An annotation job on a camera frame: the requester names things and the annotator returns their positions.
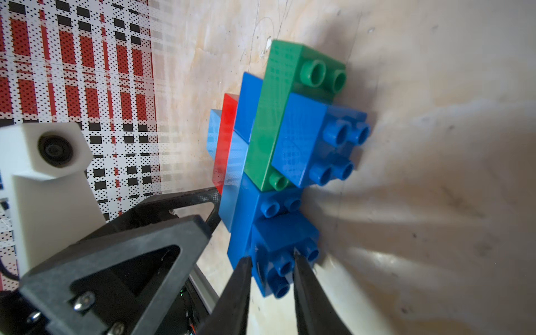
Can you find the light blue long lego brick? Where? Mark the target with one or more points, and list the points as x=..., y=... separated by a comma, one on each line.
x=232, y=180

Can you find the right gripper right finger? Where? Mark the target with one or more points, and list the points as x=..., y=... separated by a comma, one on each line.
x=314, y=313

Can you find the light blue small lego brick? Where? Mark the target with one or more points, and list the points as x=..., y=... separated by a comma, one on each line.
x=213, y=132

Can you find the red lego brick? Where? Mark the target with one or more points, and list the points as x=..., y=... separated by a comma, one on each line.
x=228, y=116

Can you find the green lego brick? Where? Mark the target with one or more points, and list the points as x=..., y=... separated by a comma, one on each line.
x=291, y=68

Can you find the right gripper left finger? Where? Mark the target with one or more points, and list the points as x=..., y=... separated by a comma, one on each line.
x=230, y=315

